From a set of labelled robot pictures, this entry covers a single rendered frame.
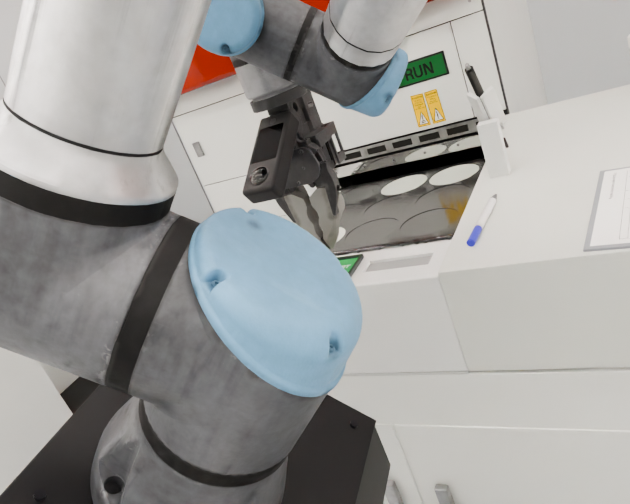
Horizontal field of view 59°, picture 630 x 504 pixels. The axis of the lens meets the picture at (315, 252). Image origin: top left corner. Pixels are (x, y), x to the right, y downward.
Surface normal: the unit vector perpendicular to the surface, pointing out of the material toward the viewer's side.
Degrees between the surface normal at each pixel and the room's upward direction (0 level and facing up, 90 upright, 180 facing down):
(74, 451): 45
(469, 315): 90
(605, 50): 90
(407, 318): 90
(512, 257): 0
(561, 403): 90
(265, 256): 52
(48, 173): 61
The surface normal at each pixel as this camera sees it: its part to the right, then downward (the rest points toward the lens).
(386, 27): 0.10, 0.96
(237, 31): -0.05, 0.40
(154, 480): -0.33, 0.09
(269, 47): -0.18, 0.66
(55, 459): 0.39, -0.76
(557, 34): -0.39, 0.48
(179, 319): 0.14, -0.05
